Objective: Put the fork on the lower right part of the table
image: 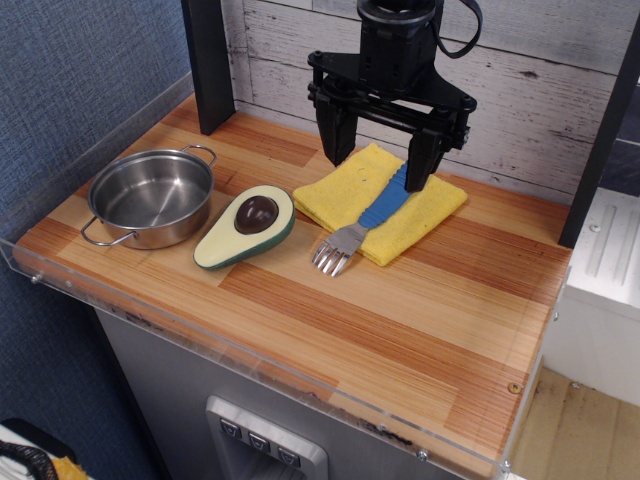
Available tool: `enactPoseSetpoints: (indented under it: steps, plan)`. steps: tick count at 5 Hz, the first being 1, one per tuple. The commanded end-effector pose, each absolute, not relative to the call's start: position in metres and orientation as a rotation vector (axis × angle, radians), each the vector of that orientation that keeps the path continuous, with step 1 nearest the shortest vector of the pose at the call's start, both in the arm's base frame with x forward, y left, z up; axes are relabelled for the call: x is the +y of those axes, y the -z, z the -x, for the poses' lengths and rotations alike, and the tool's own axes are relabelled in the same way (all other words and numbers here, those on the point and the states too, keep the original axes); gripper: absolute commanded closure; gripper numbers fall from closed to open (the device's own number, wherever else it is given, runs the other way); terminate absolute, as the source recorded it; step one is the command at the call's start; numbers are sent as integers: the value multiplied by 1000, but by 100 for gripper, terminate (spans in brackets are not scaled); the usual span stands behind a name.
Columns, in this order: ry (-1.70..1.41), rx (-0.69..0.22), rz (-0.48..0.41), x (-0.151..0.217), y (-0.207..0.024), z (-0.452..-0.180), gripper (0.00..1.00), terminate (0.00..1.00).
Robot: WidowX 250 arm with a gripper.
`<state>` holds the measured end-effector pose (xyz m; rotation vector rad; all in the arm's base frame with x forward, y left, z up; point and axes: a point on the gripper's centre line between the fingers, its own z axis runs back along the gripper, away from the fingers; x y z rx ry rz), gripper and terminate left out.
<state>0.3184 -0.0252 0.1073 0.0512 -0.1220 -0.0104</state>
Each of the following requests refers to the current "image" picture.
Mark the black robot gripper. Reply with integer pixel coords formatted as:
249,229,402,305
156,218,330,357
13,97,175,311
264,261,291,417
308,1,477,193

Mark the blue handled metal fork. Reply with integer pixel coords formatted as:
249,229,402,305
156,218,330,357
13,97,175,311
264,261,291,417
312,162,410,277

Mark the yellow folded cloth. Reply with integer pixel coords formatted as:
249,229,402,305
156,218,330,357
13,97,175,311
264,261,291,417
293,144,467,266

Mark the toy avocado half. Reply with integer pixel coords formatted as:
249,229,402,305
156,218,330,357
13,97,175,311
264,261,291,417
193,185,296,270

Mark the small steel pot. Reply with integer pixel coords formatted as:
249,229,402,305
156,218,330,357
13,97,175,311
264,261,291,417
81,145,217,250

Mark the white side cabinet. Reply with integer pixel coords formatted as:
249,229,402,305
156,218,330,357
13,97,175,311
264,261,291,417
541,188,639,405

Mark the silver dispenser control panel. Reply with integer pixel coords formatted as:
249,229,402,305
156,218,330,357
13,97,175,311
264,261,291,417
206,395,329,479

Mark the clear acrylic table guard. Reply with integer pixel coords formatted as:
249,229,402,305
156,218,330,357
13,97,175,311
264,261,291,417
1,63,571,479

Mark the black and yellow bag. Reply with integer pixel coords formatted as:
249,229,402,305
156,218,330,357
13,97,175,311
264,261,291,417
1,418,91,480

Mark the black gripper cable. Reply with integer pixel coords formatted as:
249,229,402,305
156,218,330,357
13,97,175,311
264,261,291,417
432,0,485,60

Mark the black left frame post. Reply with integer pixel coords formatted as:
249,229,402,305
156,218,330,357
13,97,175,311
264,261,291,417
181,0,235,135

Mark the black frame post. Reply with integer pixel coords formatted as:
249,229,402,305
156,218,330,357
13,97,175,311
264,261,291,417
558,20,639,248
181,0,235,135

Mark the black right frame post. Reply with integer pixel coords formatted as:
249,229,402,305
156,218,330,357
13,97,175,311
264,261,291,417
558,20,639,248

